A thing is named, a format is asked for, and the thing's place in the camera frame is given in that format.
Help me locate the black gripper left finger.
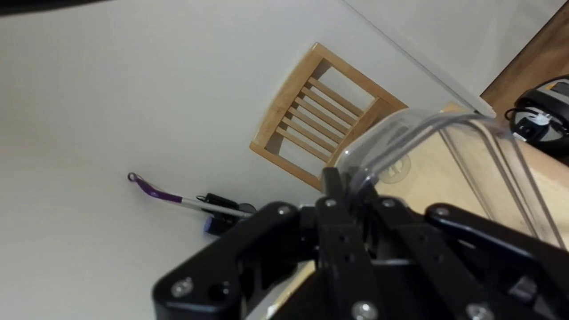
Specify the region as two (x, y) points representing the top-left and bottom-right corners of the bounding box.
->
(152, 167), (381, 320)

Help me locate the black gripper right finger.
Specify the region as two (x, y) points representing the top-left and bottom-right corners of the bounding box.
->
(349, 179), (569, 320)

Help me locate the clear plastic container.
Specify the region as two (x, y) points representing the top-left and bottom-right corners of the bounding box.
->
(340, 106), (568, 250)

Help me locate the black rounded floor device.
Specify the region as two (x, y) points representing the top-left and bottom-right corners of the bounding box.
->
(504, 78), (569, 163)

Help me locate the wooden slatted chair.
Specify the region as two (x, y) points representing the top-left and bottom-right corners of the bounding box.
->
(248, 41), (409, 192)

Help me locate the purple black cable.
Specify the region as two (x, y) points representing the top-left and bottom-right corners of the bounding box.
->
(127, 170), (260, 236)

